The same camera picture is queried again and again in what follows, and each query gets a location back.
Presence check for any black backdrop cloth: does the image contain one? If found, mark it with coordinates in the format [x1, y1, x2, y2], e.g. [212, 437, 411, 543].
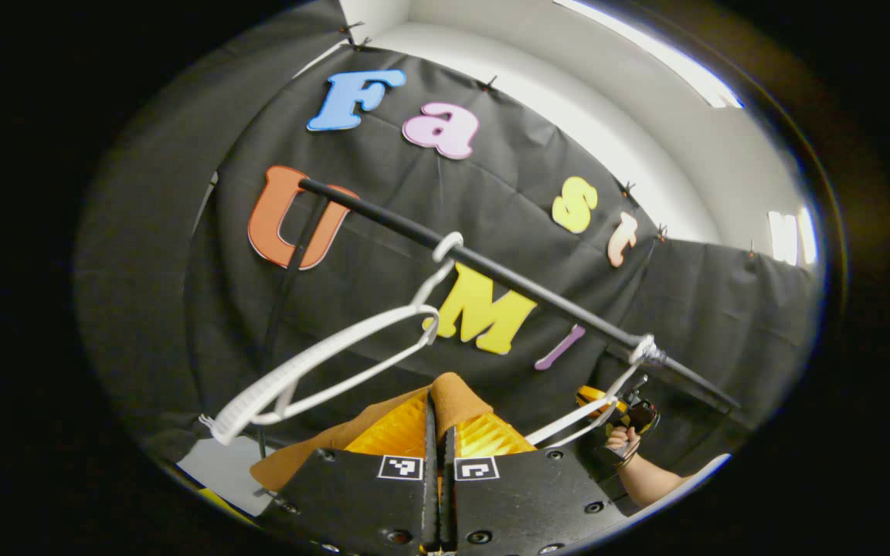
[74, 0, 824, 472]

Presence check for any white hanger with wrapped hook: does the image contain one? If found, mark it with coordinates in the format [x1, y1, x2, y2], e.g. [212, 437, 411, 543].
[526, 334, 658, 449]

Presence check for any small ceiling light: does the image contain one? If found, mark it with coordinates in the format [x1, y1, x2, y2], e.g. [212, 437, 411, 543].
[768, 207, 817, 267]

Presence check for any brown shirt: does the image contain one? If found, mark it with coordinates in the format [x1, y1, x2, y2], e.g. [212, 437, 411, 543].
[250, 372, 496, 491]

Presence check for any black clothes rack rail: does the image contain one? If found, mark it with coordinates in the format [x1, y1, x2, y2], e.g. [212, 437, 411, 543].
[260, 178, 741, 458]

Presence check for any white plastic hanger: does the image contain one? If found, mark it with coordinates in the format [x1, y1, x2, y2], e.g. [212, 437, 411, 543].
[199, 232, 465, 446]

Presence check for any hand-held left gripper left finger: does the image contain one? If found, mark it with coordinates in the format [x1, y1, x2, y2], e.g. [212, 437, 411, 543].
[256, 390, 439, 556]

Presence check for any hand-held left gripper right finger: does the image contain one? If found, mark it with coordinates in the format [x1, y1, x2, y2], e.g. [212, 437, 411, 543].
[442, 412, 631, 556]

